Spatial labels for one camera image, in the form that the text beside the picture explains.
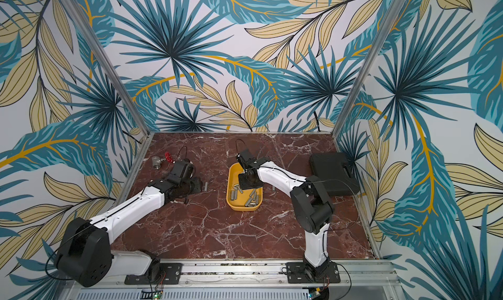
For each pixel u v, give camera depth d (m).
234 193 0.93
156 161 1.03
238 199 0.93
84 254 0.40
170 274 0.74
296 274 0.73
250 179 0.68
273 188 0.95
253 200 0.92
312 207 0.50
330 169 0.98
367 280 0.76
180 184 0.65
